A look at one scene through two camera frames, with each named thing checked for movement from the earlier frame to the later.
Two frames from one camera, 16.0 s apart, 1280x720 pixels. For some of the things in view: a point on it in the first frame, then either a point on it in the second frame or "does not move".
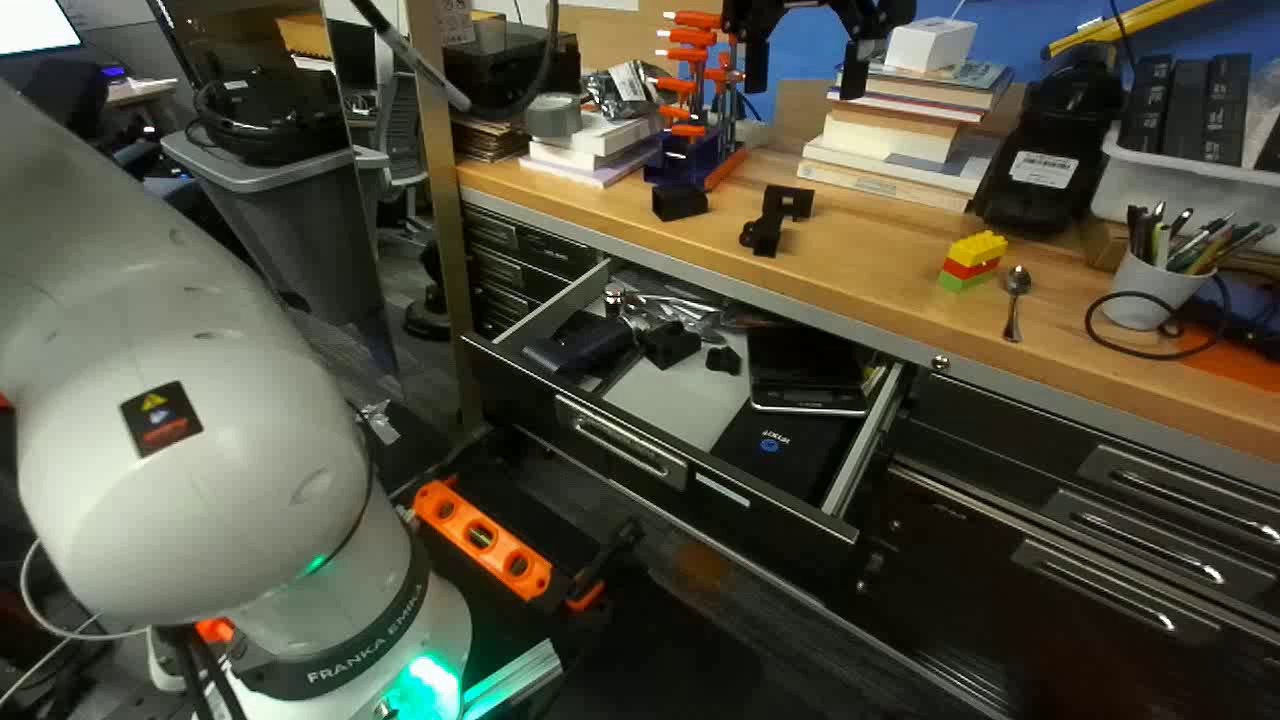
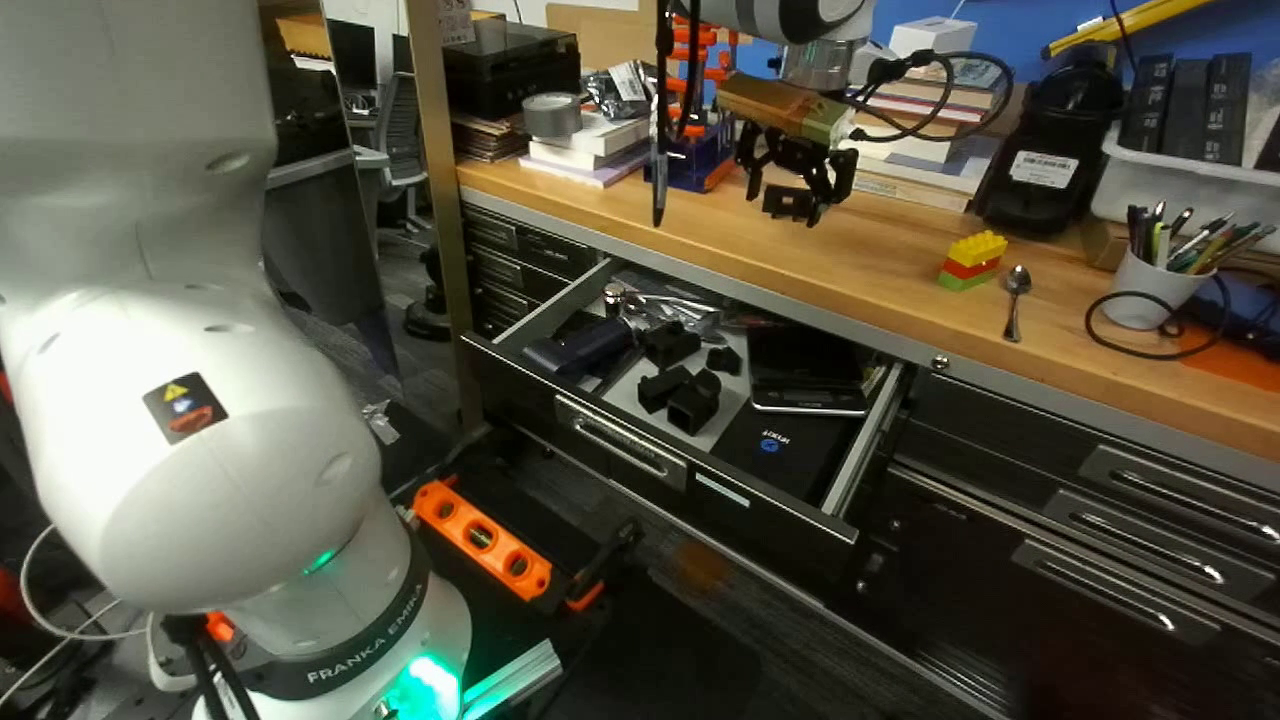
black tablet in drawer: x=800 y=367 does not move
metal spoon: x=1012 y=282 does not move
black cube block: x=678 y=200 → x=693 y=403
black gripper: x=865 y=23 → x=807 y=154
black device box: x=496 y=66 does not move
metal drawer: x=727 y=409 does not move
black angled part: x=761 y=232 → x=655 y=388
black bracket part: x=783 y=200 does not move
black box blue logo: x=798 y=455 does not move
